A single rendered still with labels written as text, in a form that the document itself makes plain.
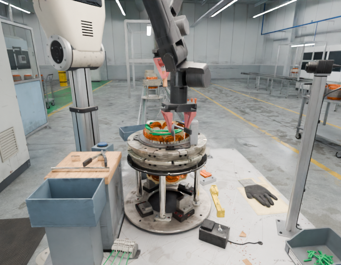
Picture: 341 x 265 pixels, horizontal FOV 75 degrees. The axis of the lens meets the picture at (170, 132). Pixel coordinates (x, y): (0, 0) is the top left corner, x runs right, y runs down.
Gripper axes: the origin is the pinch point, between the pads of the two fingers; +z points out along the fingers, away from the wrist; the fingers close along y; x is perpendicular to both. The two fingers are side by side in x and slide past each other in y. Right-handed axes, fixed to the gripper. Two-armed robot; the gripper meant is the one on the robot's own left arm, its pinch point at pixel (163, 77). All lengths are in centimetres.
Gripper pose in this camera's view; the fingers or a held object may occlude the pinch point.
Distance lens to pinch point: 87.4
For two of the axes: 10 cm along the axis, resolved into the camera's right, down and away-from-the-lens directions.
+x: -9.8, 0.3, 1.9
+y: 1.9, 0.2, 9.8
